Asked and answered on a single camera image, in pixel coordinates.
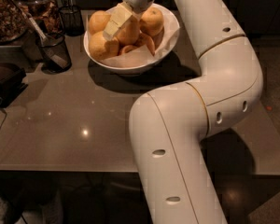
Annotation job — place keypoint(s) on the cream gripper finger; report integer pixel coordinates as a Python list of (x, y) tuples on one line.
[(120, 15)]

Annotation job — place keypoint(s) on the orange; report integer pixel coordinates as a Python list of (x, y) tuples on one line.
[(127, 49), (129, 34), (98, 21), (152, 21), (147, 40), (100, 48)]

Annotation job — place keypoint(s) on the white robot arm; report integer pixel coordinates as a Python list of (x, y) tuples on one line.
[(167, 125)]

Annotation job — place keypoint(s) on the white ceramic bowl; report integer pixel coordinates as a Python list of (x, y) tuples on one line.
[(168, 47)]

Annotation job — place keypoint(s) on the black mesh cup far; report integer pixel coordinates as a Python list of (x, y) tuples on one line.
[(72, 20)]

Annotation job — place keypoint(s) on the black mesh cup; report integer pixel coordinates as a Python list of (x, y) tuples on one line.
[(72, 20), (54, 52)]

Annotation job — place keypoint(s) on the black mesh cup near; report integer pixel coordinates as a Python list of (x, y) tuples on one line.
[(54, 52)]

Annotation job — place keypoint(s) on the glass jar of dried fruit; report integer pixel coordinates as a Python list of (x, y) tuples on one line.
[(46, 11)]

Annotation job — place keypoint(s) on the metal serving scoop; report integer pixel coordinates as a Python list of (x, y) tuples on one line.
[(23, 51)]

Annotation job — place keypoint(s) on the glass jar of nuts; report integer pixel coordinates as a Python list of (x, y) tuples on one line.
[(12, 24)]

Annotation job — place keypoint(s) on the black device on left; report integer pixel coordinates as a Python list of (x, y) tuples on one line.
[(11, 82)]

